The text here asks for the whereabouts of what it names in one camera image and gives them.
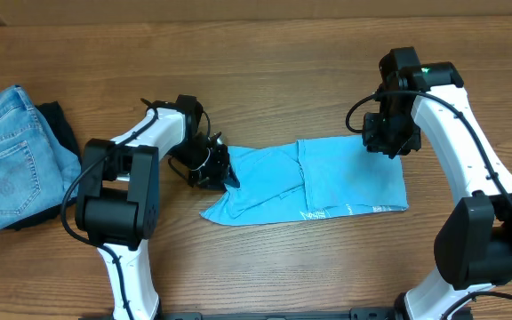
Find light blue printed t-shirt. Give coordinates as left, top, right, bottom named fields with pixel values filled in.
left=201, top=135, right=409, bottom=227

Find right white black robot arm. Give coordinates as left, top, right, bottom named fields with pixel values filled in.
left=350, top=47, right=512, bottom=319

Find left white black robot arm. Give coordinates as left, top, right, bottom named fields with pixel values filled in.
left=68, top=95, right=240, bottom=319

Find folded black garment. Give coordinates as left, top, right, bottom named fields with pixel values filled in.
left=5, top=101, right=82, bottom=231

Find folded blue denim jeans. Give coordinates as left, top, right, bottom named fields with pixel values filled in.
left=0, top=85, right=81, bottom=230

